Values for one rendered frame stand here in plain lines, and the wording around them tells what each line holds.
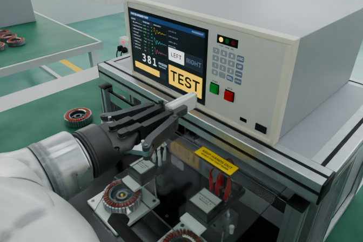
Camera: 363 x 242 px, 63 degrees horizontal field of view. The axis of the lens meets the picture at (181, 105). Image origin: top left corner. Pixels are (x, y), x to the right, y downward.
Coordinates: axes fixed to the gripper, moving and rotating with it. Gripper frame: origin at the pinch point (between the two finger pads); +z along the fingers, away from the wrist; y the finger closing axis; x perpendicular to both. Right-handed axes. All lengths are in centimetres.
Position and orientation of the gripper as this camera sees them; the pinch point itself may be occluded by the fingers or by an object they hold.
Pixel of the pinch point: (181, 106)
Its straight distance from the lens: 55.1
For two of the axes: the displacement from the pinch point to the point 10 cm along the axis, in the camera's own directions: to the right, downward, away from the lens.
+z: 7.2, -3.6, 6.0
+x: 0.0, -8.5, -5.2
